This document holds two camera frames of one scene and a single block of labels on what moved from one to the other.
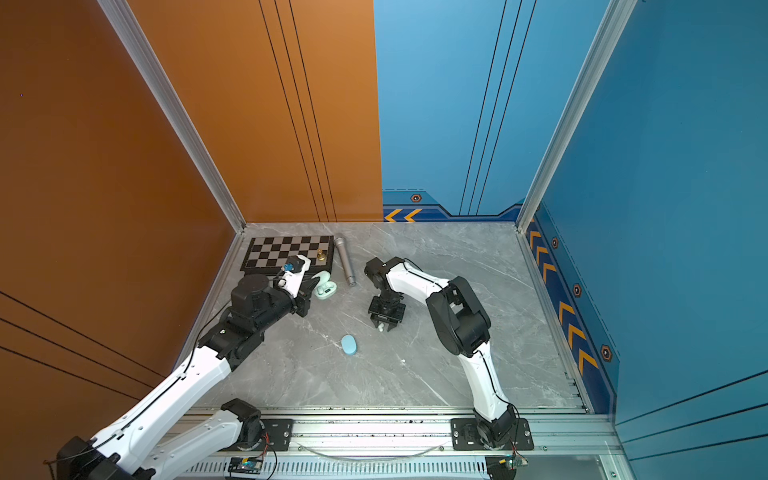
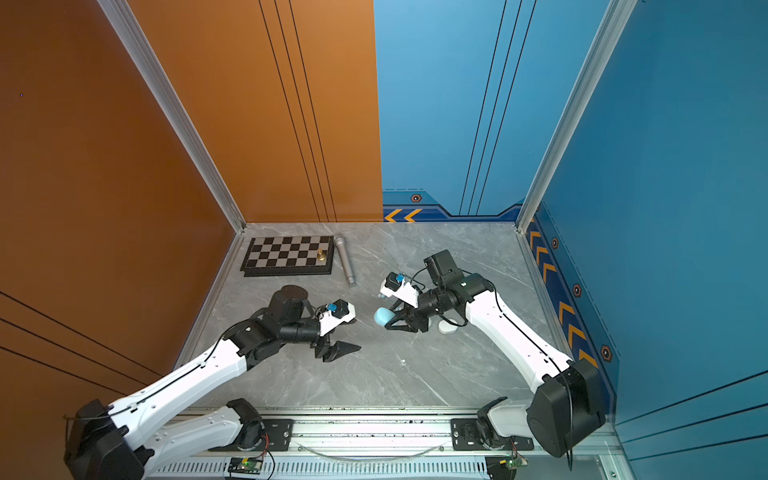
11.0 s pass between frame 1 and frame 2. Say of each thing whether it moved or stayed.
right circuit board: stayed
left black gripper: moved
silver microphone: stayed
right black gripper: moved
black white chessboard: stayed
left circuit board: stayed
